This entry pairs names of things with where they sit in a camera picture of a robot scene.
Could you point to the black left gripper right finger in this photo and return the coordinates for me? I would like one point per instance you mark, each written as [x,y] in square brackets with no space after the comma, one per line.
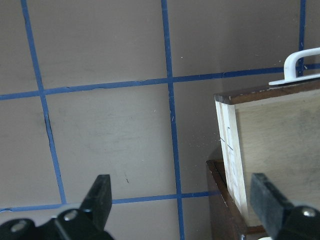
[269,204]

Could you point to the wooden drawer with white handle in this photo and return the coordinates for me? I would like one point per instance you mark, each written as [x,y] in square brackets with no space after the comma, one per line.
[274,130]

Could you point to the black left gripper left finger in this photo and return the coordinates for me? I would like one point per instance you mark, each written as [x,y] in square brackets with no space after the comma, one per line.
[97,203]

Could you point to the dark brown wooden drawer cabinet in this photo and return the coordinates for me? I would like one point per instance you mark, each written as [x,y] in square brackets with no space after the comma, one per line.
[226,221]

